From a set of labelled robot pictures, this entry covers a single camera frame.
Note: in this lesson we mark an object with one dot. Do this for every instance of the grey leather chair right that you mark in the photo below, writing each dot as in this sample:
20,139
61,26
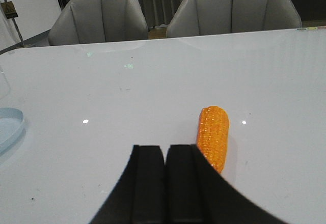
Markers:
212,17

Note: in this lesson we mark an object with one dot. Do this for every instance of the metal pole with yellow sign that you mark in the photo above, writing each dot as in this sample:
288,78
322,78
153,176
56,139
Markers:
11,13

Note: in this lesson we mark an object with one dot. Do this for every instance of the grey leather chair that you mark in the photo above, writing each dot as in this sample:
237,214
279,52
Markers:
98,21
212,17

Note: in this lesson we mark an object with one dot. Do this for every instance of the light blue plate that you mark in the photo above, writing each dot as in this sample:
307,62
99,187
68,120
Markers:
12,125

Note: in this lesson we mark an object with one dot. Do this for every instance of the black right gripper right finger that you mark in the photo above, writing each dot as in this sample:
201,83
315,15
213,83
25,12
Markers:
197,193

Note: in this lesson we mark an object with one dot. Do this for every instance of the grey leather chair left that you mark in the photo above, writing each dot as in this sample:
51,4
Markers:
98,21

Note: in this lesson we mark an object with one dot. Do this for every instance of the orange corn cob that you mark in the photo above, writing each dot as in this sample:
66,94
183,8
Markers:
212,136

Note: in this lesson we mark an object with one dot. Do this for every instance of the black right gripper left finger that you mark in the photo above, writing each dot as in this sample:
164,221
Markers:
139,194

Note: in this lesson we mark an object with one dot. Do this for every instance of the colourful stickers on table edge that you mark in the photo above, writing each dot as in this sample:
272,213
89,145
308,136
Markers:
312,28

